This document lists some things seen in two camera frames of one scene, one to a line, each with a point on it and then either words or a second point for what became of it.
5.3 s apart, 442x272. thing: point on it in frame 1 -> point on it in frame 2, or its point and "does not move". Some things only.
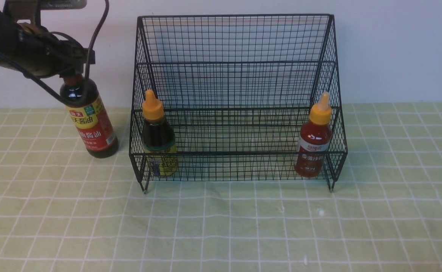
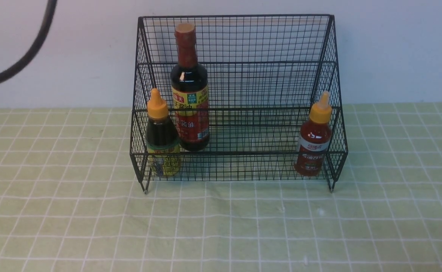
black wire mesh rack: x=237 y=97 does not move
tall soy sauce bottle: x=81 y=96 -> x=190 y=93
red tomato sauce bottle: x=315 y=140 does not move
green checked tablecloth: x=396 y=204 does not move
